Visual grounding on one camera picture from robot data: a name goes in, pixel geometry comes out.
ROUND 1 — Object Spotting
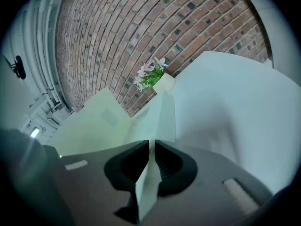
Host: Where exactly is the black head-mounted camera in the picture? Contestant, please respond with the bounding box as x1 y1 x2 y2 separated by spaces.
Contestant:
3 55 27 80

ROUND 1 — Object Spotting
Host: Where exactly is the white desk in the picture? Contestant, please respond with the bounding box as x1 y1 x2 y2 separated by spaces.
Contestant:
131 50 301 194

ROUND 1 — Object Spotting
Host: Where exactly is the potted plant with pale flowers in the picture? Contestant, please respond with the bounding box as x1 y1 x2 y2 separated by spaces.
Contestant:
133 56 177 95

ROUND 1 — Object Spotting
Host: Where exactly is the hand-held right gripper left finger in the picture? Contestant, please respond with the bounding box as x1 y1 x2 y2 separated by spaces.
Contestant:
58 139 151 224

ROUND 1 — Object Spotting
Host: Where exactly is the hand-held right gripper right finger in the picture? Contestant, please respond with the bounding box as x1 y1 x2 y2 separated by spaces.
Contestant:
145 139 275 226

